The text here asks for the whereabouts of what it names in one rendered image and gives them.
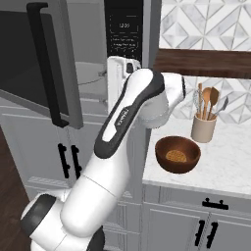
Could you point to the dark wooden wall shelf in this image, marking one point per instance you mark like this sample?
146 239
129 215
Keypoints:
202 63

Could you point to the wooden spoon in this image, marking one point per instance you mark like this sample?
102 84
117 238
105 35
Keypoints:
206 96

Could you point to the brown wooden bowl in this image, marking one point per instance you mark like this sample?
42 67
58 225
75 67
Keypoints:
163 160

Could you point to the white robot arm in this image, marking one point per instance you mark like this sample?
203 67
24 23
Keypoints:
98 192

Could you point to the metal whisk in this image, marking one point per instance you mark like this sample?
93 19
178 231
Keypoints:
196 99

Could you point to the thin wooden stick utensil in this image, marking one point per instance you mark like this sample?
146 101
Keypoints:
200 94

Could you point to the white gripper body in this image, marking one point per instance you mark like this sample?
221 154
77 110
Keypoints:
116 81

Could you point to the grey microwave oven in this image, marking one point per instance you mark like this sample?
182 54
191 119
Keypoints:
124 19

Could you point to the wooden spatula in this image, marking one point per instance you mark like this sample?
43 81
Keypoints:
214 94

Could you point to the grey drawer front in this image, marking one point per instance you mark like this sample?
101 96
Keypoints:
183 197

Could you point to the glass microwave turntable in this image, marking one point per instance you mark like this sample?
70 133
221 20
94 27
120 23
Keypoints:
88 73

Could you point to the golden round waffle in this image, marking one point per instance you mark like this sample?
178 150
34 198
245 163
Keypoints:
175 156

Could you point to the beige utensil pot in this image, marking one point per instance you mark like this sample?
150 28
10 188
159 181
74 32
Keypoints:
202 129

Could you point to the grey metal spatula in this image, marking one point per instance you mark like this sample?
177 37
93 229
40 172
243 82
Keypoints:
223 104

